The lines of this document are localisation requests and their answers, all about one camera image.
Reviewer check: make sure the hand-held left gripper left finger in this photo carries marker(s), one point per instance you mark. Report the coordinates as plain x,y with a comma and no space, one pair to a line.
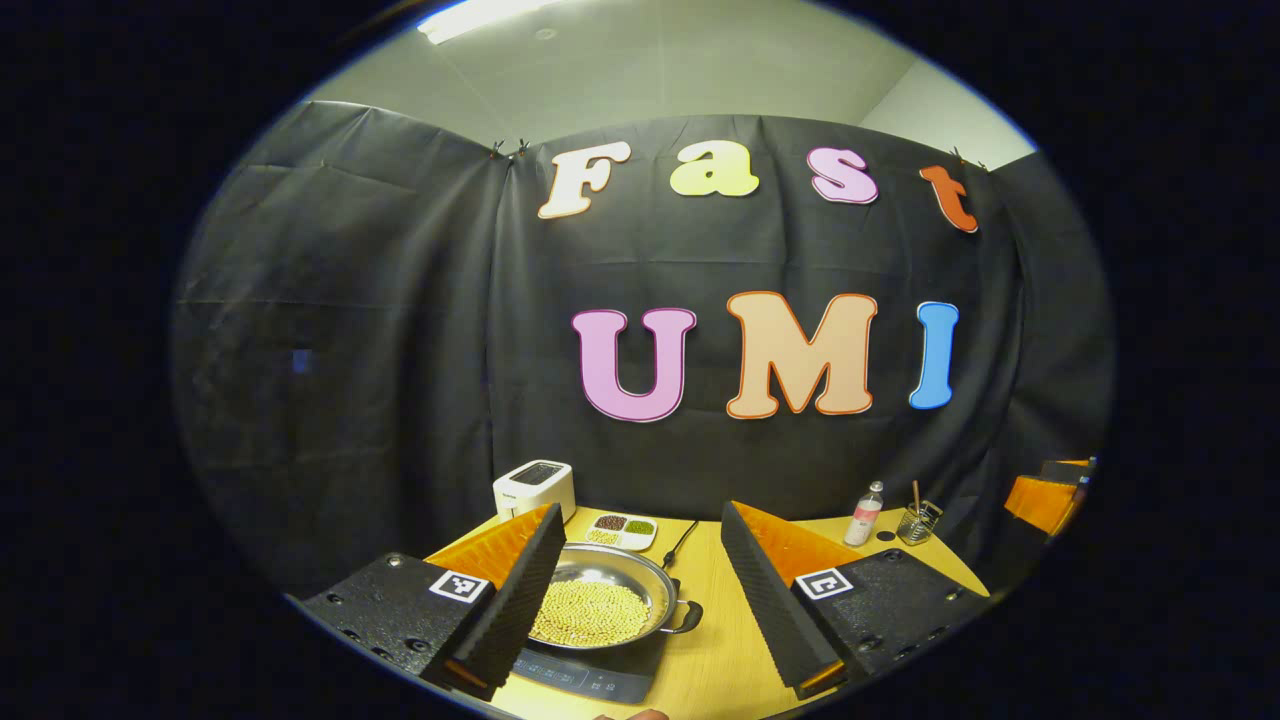
520,600

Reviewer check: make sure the pile of yellow beans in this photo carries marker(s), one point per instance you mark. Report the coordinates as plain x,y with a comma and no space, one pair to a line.
595,615

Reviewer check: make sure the white toaster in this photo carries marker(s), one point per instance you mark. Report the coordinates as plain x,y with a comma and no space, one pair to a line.
535,490

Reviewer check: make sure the clear bottle with pink label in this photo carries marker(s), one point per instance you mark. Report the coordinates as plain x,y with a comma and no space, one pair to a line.
862,525

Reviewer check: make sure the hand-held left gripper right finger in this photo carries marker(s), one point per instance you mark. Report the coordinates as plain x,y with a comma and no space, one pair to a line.
770,600

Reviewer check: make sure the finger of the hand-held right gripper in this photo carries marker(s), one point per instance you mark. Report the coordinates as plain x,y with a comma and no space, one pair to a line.
1065,470
1040,505

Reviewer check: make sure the stainless steel pot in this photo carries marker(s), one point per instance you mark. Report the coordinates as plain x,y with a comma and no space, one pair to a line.
645,575

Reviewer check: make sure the black induction cooktop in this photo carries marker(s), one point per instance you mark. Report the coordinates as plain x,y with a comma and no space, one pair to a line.
600,680

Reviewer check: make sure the white divided dish with beans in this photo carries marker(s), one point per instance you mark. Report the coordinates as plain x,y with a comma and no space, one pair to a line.
622,530

